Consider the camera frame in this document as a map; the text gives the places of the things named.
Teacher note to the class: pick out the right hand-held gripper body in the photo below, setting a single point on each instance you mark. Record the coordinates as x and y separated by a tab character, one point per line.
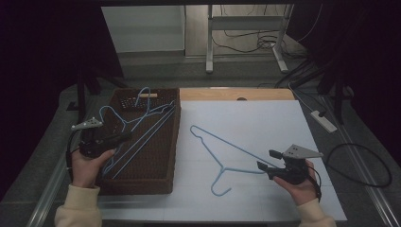
294	171

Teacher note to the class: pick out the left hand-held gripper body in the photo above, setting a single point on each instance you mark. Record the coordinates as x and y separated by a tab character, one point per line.
93	145

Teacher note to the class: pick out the brown wicker basket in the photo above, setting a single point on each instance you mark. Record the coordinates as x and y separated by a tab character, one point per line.
151	164

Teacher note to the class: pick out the person's right hand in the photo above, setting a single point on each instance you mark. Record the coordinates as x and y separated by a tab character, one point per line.
302	190

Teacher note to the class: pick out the person's left hand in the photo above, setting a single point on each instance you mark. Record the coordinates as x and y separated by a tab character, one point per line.
86	170

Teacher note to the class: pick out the white table cover sheet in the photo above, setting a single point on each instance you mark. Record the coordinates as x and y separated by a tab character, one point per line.
252	119

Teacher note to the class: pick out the black stand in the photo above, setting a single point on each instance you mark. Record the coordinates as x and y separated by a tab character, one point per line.
339	104
82	91

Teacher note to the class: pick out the white power strip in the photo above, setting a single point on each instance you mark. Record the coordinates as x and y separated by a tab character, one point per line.
324	122

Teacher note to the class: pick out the black plug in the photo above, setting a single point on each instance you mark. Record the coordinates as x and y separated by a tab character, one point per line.
322	113

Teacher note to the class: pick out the white cabinet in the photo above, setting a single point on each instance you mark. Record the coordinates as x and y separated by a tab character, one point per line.
142	28

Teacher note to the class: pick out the aluminium rail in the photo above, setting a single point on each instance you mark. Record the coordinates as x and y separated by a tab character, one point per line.
372	189
47	195

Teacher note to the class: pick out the white desk frame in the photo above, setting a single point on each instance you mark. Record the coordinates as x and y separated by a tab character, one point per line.
246	22

